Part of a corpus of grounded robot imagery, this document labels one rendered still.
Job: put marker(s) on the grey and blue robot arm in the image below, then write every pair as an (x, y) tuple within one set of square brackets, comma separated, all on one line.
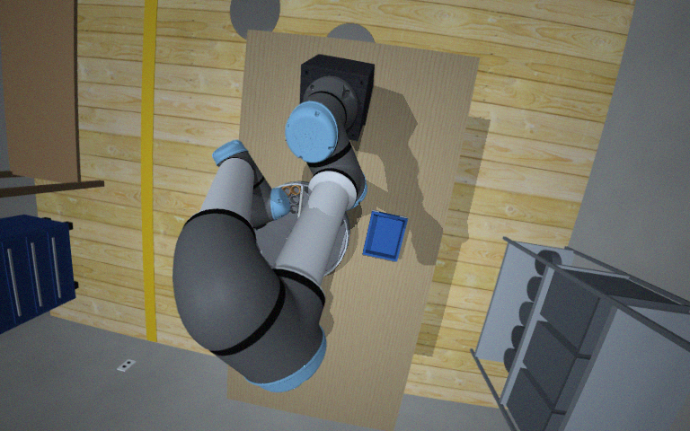
[(227, 295)]

